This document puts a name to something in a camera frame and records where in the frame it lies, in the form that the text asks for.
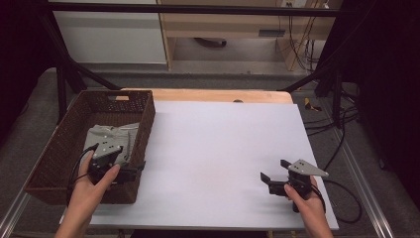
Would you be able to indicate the wooden table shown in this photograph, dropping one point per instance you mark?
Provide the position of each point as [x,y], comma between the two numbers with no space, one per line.
[204,95]

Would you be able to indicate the grey label plate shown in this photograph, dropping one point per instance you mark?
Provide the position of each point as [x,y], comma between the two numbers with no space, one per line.
[271,33]

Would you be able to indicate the grey pants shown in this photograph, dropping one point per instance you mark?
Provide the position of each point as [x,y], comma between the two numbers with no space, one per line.
[112,134]

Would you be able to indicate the aluminium rail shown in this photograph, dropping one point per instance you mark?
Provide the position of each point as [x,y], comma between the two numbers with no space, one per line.
[10,214]
[363,191]

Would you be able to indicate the light wooden desk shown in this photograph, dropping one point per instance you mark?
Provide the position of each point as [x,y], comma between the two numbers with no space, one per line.
[224,24]

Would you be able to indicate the dark object under desk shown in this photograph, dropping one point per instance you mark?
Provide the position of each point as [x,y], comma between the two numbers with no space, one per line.
[211,42]

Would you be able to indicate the brown woven basket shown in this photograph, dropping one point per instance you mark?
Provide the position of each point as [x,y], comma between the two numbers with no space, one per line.
[56,158]

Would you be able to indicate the person's left hand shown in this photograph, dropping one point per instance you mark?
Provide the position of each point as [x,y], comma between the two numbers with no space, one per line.
[84,201]

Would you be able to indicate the person's right hand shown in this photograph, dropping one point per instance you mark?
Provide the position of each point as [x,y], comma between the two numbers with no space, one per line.
[312,211]

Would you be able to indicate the black curtain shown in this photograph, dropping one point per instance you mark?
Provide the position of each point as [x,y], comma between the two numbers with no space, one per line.
[20,56]
[386,82]

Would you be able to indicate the white board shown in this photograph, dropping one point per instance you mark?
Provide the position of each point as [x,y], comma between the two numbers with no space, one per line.
[214,148]

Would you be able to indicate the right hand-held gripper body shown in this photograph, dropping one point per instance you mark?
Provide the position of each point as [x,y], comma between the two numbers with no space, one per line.
[300,183]

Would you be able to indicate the yellow and black tool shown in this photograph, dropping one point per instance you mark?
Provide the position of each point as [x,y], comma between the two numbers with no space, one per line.
[310,105]

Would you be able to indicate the black horizontal frame bar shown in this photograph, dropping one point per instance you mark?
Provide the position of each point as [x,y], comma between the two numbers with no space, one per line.
[198,9]

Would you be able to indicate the black metal stand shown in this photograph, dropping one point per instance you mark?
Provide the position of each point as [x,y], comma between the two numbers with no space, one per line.
[61,89]
[336,99]

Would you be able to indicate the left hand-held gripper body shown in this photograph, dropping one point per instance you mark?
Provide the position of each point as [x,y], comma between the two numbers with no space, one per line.
[104,158]

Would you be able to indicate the white cabinet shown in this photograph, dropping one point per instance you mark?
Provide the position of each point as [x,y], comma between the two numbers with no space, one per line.
[112,36]

